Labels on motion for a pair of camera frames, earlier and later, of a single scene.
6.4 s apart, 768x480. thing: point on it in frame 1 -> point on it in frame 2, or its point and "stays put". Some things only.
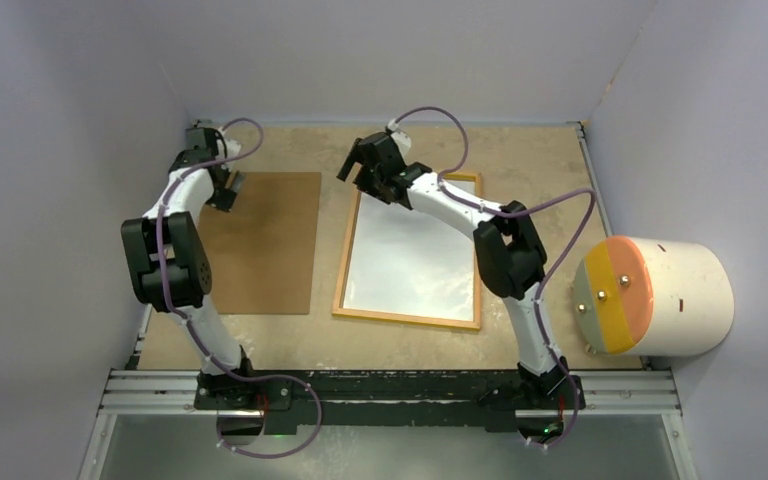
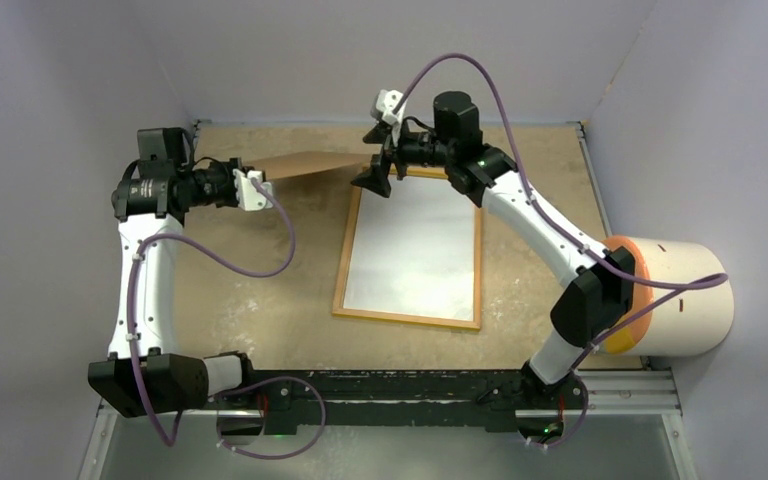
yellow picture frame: [342, 287] stays put
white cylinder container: [641, 296] stays put
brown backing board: [262, 251] -> [304, 162]
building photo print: [402, 261] stays put
